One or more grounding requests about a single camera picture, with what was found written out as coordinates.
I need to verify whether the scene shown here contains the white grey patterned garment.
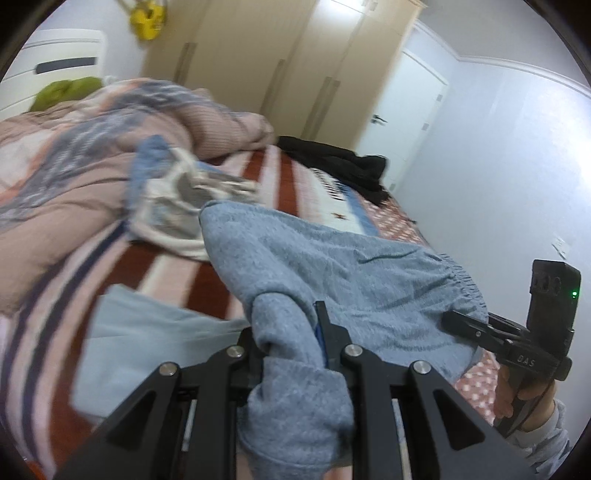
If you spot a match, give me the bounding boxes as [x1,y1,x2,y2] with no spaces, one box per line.
[125,135,259,262]

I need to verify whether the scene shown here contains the grey-blue sweatpants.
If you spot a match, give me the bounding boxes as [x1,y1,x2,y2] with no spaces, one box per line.
[199,201,488,479]

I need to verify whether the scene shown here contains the white headboard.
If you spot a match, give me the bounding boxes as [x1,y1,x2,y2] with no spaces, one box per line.
[1,29,107,120]

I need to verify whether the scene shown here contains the grey right sleeve forearm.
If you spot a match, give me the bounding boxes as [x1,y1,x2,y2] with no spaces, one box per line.
[507,399,572,479]

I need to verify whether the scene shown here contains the green pillow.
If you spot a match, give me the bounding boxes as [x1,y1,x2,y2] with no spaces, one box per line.
[30,77,103,112]

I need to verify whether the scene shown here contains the yellow guitar on wall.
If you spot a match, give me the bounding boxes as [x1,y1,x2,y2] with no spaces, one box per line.
[119,0,168,42]

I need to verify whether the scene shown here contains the person's right hand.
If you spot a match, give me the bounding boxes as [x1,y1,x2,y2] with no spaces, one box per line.
[493,366,557,432]

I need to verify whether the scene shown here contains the pink striped duvet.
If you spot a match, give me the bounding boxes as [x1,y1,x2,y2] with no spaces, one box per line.
[1,78,274,316]

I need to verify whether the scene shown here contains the beige wardrobe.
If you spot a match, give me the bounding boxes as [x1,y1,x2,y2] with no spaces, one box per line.
[142,0,425,149]

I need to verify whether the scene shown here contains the patterned bed blanket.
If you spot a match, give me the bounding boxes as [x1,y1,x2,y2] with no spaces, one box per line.
[0,142,505,480]

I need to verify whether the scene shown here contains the white door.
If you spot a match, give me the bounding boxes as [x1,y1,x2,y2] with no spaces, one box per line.
[356,51,449,193]

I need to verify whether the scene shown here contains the black garment on bed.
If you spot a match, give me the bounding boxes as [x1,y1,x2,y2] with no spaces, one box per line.
[276,136,390,206]

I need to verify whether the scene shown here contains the folded light blue garment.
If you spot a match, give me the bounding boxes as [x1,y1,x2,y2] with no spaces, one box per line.
[70,284,249,424]

